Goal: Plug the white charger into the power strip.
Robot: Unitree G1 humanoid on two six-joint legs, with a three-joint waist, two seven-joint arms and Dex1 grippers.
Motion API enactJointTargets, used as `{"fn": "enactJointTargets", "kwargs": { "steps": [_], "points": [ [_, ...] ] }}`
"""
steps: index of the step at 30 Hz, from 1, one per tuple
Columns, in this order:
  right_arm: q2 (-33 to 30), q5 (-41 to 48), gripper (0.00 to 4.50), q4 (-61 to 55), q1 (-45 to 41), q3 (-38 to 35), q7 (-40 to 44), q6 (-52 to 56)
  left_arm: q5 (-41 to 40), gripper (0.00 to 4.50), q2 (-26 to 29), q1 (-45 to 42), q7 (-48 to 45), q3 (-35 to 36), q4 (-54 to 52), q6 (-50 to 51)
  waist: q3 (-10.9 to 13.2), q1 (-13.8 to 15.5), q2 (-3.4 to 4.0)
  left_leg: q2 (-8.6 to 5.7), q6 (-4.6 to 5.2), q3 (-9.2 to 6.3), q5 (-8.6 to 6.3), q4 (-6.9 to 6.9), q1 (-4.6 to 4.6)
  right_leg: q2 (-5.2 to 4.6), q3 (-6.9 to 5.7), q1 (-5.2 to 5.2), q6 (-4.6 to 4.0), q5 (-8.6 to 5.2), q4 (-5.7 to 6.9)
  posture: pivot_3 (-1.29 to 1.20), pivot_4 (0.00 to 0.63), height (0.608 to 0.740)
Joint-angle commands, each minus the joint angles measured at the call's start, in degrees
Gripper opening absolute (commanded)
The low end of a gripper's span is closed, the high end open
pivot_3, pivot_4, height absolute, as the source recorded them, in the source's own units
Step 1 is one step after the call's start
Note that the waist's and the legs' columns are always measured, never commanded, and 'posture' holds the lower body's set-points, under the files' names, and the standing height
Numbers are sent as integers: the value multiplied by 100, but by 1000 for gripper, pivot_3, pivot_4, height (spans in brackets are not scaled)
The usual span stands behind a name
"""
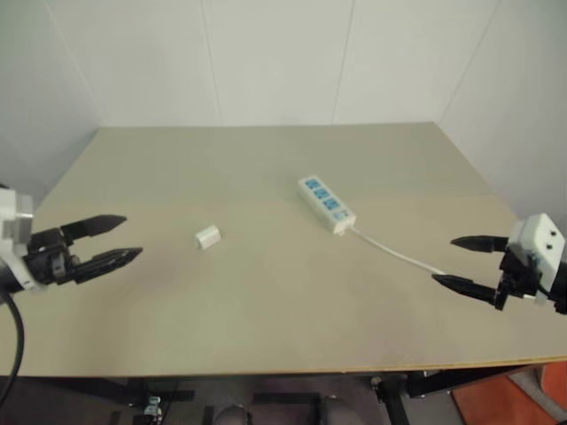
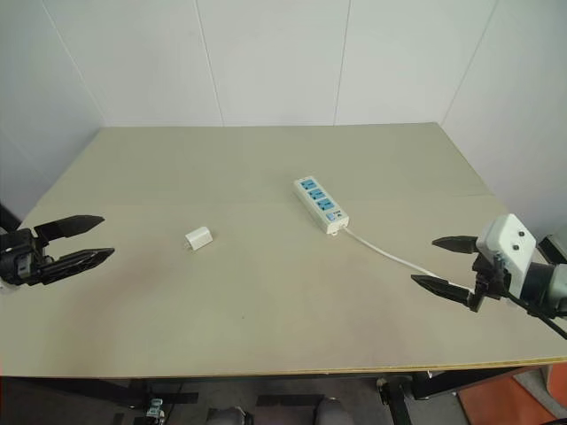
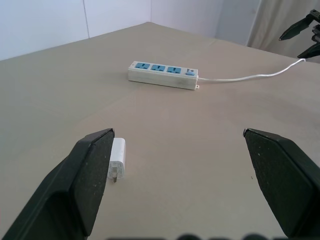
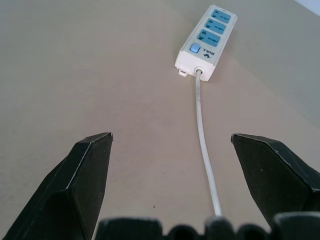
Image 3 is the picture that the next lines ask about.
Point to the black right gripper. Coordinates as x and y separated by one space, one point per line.
315 26

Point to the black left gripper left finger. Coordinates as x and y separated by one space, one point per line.
67 185

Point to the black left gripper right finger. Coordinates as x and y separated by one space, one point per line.
282 180

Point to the white plug adapter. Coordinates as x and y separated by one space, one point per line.
117 160

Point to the white power strip blue sockets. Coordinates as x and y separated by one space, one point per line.
163 74

